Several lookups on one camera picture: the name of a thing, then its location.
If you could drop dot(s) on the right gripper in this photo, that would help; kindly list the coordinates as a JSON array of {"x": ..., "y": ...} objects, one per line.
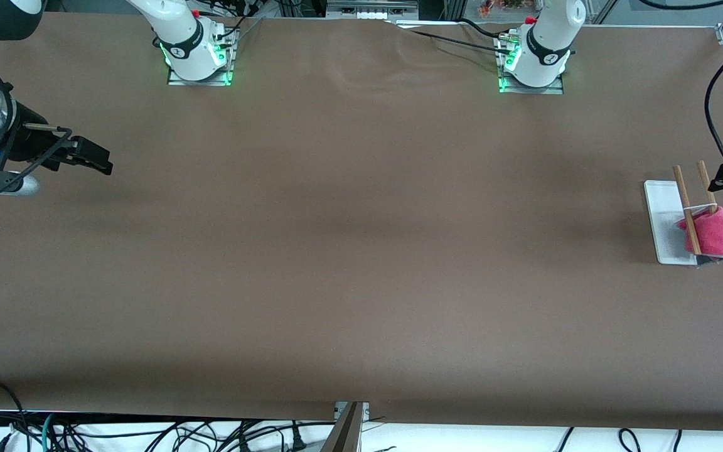
[{"x": 27, "y": 143}]

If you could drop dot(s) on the pink towel with grey edge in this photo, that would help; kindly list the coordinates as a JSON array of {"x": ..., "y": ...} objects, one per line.
[{"x": 713, "y": 232}]

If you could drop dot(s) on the thin metal rack bar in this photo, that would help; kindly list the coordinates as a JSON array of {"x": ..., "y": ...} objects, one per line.
[{"x": 697, "y": 206}]

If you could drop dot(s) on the white rack base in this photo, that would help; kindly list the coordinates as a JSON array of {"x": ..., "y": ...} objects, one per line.
[{"x": 663, "y": 220}]

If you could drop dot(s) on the black power plug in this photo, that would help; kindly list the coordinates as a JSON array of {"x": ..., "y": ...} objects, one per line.
[{"x": 297, "y": 439}]

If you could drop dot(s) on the brown angled bar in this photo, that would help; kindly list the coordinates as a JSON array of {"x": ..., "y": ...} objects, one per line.
[{"x": 346, "y": 433}]

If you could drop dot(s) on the wooden rack post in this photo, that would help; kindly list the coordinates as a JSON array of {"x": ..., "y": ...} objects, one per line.
[
  {"x": 685, "y": 194},
  {"x": 706, "y": 185}
]

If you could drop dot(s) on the aluminium frame with white connectors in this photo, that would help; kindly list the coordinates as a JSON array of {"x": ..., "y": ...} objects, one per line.
[{"x": 371, "y": 7}]

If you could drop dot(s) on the small metal table bracket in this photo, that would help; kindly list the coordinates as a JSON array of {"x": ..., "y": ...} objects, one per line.
[{"x": 338, "y": 411}]

